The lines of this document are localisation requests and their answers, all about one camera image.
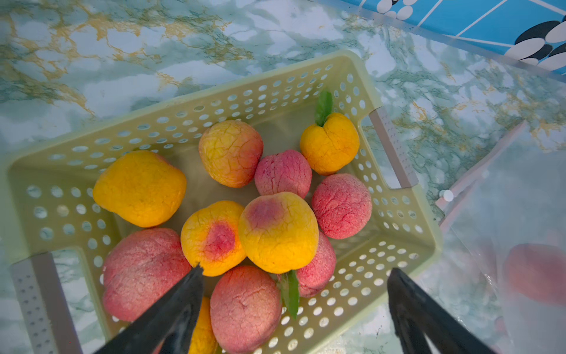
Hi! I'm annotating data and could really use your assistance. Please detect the yellow orange peach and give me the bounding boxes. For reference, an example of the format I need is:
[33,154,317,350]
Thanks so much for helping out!
[239,192,319,274]

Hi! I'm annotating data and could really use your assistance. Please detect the pink peach right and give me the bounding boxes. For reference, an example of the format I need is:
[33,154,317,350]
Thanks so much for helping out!
[312,173,372,240]

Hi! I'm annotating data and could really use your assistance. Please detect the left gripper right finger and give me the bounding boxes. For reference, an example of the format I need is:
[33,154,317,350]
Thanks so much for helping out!
[387,268,494,354]

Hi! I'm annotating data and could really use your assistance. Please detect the pale green plastic basket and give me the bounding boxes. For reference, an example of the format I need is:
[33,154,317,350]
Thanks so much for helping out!
[1,50,442,353]

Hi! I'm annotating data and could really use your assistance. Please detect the orange red cracked peach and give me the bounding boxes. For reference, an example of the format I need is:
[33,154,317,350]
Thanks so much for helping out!
[198,120,264,188]

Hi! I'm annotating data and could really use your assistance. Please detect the plain yellow peach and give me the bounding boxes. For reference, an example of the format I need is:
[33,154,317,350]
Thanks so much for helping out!
[93,150,187,228]

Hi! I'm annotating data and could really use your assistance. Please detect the pink peach front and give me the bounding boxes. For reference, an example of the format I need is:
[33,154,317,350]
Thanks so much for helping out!
[210,265,282,353]

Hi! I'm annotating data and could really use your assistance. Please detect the clear zip-top bag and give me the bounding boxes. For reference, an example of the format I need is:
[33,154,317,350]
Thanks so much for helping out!
[436,122,565,353]

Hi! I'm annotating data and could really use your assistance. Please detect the pink peach centre back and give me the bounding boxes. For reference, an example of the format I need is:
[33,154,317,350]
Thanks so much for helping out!
[254,150,312,199]

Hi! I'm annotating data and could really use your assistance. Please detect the pink red peach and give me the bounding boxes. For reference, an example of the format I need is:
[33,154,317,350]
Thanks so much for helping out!
[504,243,565,306]

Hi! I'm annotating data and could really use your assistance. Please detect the yellow red blush peach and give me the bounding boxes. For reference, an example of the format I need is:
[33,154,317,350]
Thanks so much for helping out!
[181,201,246,277]

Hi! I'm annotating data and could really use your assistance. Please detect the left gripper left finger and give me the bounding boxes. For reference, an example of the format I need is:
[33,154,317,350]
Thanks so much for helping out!
[97,266,204,353]

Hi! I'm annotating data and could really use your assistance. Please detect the yellow peach with leaf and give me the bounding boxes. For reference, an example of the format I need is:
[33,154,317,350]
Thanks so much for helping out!
[299,91,360,176]

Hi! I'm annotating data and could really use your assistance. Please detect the large pink peach left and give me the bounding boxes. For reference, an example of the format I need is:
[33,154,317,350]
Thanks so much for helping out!
[103,228,192,322]

